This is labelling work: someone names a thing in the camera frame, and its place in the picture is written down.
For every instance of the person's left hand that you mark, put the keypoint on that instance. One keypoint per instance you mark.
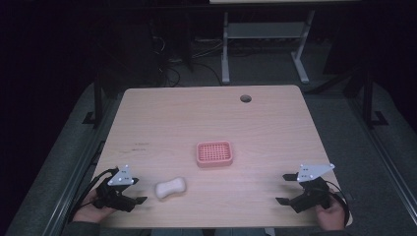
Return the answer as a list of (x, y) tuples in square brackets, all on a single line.
[(90, 211)]

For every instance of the white soap bar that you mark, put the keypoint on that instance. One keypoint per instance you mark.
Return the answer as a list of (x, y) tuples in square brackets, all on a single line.
[(170, 188)]

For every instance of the white metal desk frame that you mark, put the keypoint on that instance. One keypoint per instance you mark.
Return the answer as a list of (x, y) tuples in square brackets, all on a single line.
[(265, 30)]

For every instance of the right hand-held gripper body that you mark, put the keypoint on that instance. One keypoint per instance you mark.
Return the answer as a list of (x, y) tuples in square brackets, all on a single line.
[(311, 193)]

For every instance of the black metal stand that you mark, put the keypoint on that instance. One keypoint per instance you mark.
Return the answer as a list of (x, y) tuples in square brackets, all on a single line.
[(98, 98), (368, 98)]

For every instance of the person's right hand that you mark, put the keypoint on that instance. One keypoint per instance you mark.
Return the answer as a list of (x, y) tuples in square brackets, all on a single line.
[(331, 214)]

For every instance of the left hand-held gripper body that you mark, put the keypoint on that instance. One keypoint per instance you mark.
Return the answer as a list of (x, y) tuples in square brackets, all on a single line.
[(113, 196)]

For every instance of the pink soap dish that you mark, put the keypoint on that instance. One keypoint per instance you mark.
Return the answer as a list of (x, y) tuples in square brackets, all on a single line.
[(214, 154)]

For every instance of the grey metal floor rail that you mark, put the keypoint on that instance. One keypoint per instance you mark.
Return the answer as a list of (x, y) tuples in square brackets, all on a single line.
[(388, 164), (70, 183)]

